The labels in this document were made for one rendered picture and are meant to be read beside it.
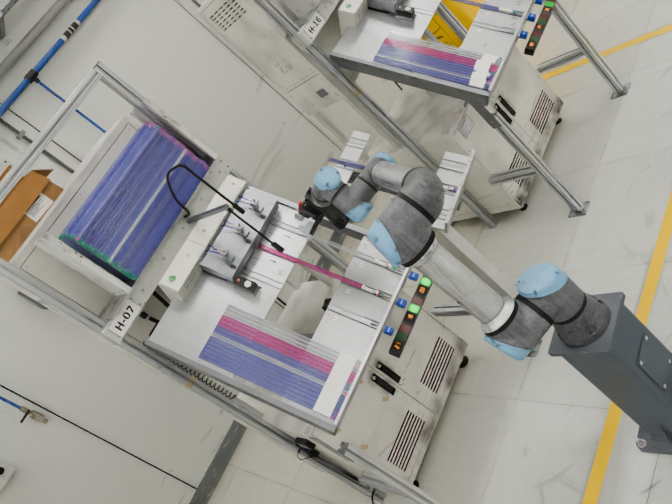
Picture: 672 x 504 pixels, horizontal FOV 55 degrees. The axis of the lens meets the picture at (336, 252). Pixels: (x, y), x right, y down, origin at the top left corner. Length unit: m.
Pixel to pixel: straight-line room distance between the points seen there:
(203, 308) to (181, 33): 2.39
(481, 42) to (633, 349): 1.54
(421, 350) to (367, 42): 1.34
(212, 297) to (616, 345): 1.30
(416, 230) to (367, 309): 0.71
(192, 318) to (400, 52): 1.42
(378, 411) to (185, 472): 1.72
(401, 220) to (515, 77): 1.97
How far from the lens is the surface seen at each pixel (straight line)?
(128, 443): 3.91
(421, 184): 1.60
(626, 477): 2.32
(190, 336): 2.29
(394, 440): 2.67
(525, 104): 3.44
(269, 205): 2.39
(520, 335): 1.73
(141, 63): 4.17
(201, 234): 2.36
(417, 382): 2.73
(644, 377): 1.98
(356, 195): 1.95
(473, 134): 3.11
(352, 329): 2.21
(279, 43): 3.05
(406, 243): 1.57
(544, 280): 1.73
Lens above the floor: 1.87
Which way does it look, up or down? 24 degrees down
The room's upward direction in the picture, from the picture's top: 51 degrees counter-clockwise
